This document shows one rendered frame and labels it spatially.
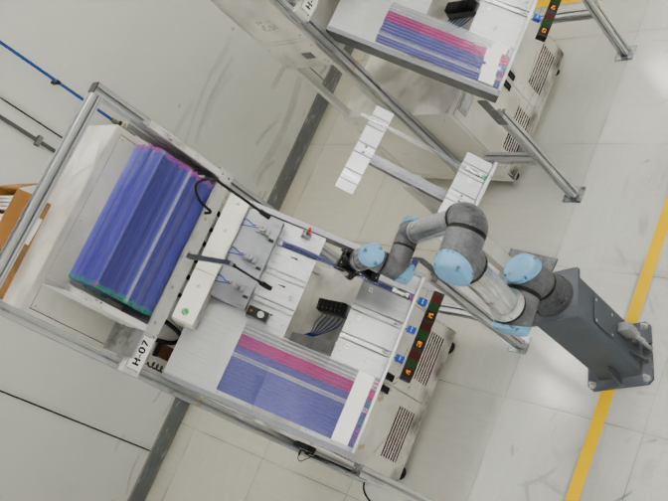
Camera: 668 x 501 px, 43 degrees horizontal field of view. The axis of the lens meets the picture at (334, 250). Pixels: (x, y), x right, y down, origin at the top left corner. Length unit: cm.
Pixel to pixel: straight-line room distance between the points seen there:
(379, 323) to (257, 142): 220
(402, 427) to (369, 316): 72
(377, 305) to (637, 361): 98
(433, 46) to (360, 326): 113
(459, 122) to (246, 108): 165
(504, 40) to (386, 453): 171
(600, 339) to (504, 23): 128
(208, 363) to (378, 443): 86
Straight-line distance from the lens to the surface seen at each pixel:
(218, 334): 304
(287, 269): 307
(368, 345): 302
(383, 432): 354
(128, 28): 460
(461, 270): 240
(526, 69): 406
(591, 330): 303
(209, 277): 300
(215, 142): 484
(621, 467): 329
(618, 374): 336
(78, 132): 283
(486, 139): 382
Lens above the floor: 290
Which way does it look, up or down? 39 degrees down
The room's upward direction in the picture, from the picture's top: 54 degrees counter-clockwise
